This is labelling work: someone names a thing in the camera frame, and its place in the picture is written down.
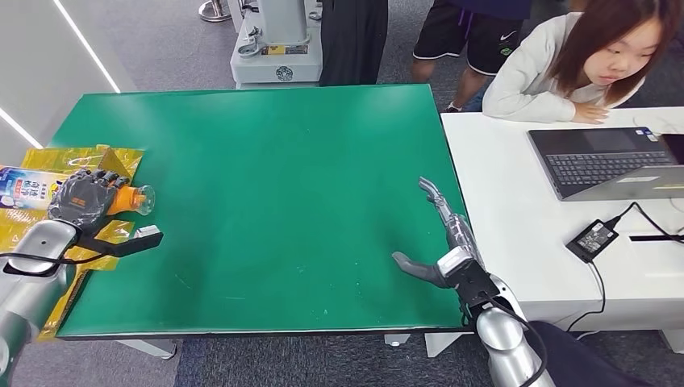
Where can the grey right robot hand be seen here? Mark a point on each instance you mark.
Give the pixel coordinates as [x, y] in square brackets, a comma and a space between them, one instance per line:
[457, 229]

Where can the dark blue chair seat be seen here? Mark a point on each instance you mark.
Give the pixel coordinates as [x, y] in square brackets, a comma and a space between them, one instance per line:
[582, 358]

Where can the yellow cardboard box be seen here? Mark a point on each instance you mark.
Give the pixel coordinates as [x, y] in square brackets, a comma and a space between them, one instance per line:
[64, 157]

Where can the black power adapter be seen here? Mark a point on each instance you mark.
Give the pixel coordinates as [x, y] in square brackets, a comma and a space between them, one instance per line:
[593, 240]

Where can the grey robot stand base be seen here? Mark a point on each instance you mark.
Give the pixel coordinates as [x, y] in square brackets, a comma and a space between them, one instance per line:
[275, 69]

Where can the person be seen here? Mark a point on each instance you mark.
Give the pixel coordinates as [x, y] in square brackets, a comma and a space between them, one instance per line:
[352, 42]
[534, 80]
[467, 37]

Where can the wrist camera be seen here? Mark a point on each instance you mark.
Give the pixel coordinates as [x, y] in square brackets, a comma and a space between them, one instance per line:
[139, 243]
[470, 277]

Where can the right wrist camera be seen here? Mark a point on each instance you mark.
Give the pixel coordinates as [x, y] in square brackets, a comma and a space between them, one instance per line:
[470, 277]

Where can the green topped table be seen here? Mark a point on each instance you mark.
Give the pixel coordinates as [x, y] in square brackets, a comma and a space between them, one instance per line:
[267, 213]

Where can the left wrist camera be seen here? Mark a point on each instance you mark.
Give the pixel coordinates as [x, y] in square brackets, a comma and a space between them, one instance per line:
[139, 243]

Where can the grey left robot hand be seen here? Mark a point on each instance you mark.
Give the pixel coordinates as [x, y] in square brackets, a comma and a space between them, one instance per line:
[80, 200]

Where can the black flat strip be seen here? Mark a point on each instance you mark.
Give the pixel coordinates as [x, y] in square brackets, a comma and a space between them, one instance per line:
[657, 237]

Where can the orange bottle with clear cap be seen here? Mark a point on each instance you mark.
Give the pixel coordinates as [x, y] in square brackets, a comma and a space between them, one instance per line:
[21, 189]

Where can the dark grey laptop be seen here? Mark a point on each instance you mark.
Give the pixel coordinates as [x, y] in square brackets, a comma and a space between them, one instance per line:
[604, 160]

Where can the metal stanchion base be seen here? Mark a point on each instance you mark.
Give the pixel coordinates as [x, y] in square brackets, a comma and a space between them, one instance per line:
[213, 12]

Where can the white desk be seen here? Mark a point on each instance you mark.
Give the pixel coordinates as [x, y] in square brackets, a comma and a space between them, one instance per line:
[523, 256]

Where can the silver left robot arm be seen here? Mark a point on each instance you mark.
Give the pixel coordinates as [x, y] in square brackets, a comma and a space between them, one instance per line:
[32, 288]

